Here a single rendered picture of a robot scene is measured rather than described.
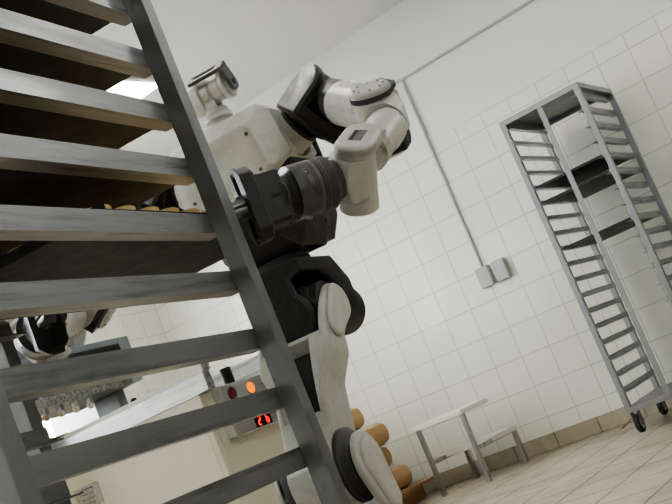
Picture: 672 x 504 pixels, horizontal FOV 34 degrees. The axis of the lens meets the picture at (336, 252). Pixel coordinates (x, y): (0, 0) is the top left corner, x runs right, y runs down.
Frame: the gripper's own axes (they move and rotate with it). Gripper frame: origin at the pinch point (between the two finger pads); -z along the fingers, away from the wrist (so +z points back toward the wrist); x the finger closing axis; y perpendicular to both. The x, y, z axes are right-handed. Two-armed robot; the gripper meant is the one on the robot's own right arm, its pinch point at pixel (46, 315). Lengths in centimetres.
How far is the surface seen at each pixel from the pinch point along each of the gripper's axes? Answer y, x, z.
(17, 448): -19, -27, -82
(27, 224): -9, -3, -68
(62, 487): -7.9, -28.4, -7.7
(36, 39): 2, 24, -56
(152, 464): 31, -26, 114
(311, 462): 21, -39, -39
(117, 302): -1, -12, -59
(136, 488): 26, -30, 122
